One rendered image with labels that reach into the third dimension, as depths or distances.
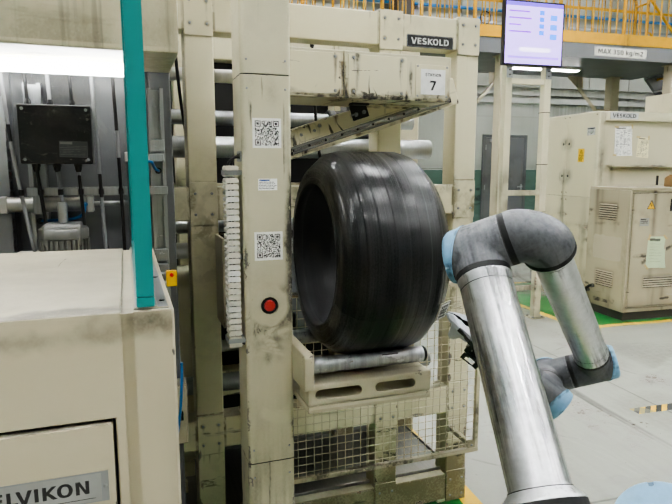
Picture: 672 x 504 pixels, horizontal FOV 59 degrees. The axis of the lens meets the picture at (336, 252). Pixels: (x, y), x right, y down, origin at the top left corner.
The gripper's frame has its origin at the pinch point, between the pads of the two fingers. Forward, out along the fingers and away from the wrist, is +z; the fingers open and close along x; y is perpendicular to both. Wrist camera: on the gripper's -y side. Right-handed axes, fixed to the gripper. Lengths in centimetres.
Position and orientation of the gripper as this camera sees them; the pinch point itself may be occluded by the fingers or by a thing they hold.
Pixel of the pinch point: (452, 314)
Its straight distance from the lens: 160.2
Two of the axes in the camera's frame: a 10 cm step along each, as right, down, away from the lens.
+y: -3.8, 6.6, 6.5
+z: -7.8, -6.1, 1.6
